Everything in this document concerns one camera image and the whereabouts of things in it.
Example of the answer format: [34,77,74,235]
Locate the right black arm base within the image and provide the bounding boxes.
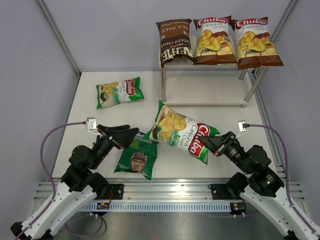
[208,183,240,200]

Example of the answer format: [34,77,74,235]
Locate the green Chuba bag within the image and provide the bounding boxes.
[143,100,220,164]
[95,77,145,109]

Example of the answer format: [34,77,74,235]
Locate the green Real chips bag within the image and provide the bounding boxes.
[114,131,158,180]

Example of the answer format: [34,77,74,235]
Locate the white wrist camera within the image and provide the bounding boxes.
[235,120,250,139]
[85,117,101,136]

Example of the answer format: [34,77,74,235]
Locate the brown Chuba bag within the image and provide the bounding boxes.
[230,17,284,70]
[193,15,238,66]

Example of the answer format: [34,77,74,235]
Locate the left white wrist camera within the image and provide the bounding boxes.
[85,117,101,136]

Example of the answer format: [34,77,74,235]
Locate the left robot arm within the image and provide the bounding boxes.
[10,117,139,240]

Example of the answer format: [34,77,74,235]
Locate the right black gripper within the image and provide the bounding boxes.
[199,130,252,174]

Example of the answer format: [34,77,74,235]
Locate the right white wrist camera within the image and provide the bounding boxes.
[235,120,250,139]

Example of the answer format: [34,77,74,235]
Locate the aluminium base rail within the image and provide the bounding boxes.
[34,177,306,213]

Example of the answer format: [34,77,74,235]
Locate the brown Kettle sea salt bag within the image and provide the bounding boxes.
[156,18,195,68]

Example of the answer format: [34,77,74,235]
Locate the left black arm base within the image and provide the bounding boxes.
[106,183,124,200]

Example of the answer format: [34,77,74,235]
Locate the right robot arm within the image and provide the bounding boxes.
[199,131,320,240]

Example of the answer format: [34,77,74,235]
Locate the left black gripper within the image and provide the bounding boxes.
[89,124,140,170]

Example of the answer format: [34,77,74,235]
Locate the white two-tier shelf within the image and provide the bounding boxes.
[160,58,267,109]

